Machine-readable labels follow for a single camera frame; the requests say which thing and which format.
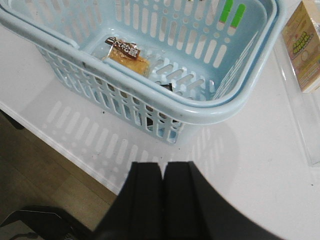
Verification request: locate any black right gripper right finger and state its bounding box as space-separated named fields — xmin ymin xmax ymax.
xmin=163 ymin=161 xmax=278 ymax=240

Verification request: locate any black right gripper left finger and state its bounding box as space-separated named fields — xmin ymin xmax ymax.
xmin=93 ymin=162 xmax=163 ymax=240

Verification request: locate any beige green carton box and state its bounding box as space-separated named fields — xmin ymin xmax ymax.
xmin=282 ymin=0 xmax=320 ymax=93

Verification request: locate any clear acrylic tray right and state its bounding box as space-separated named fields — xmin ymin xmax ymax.
xmin=273 ymin=34 xmax=320 ymax=167

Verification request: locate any green white package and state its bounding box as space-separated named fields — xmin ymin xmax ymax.
xmin=216 ymin=0 xmax=247 ymax=36

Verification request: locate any light blue plastic basket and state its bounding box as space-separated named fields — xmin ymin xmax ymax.
xmin=0 ymin=0 xmax=286 ymax=144

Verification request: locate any packaged bread with brown label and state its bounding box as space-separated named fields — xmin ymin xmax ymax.
xmin=102 ymin=36 xmax=151 ymax=77

